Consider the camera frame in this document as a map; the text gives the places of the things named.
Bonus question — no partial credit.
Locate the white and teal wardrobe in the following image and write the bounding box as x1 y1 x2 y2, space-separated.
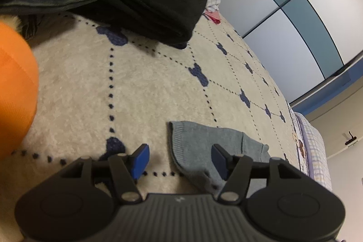
217 0 363 106

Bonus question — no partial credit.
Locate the grey knit sweater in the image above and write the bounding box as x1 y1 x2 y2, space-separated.
169 121 273 195

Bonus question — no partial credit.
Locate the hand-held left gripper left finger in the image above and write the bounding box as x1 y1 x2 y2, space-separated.
57 144 150 204

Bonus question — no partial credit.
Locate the pink cloth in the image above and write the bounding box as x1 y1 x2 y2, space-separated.
203 8 222 25

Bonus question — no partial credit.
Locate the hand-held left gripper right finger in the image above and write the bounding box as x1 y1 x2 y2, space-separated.
212 144 302 204

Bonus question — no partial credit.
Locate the checked purple quilt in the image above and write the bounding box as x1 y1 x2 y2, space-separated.
295 113 333 189

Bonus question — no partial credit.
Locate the printed bear blanket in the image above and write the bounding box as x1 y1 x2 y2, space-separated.
0 11 315 203

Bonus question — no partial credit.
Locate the orange plush toy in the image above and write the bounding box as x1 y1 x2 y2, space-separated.
0 14 39 160

